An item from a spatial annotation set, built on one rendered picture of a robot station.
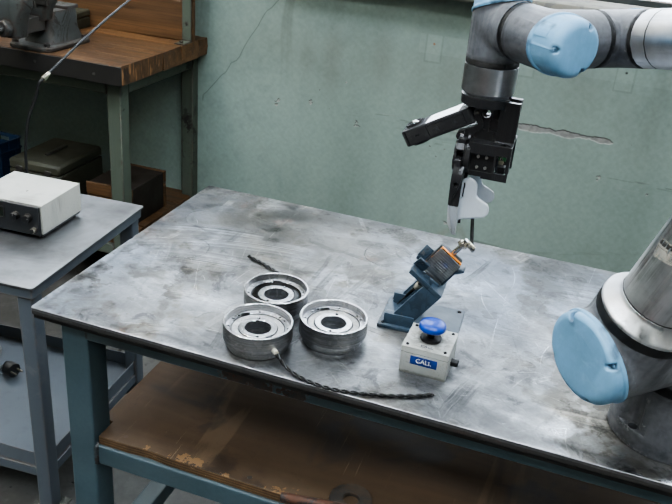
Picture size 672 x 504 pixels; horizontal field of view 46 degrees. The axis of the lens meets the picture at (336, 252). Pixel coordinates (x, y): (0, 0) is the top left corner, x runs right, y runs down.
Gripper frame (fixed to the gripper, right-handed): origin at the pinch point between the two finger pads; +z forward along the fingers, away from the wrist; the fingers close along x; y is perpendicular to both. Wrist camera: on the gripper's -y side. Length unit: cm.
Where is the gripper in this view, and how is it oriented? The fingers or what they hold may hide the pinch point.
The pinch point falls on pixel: (452, 219)
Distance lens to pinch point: 123.1
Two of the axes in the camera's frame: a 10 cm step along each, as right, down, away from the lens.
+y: 9.5, 2.0, -2.4
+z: -0.8, 8.9, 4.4
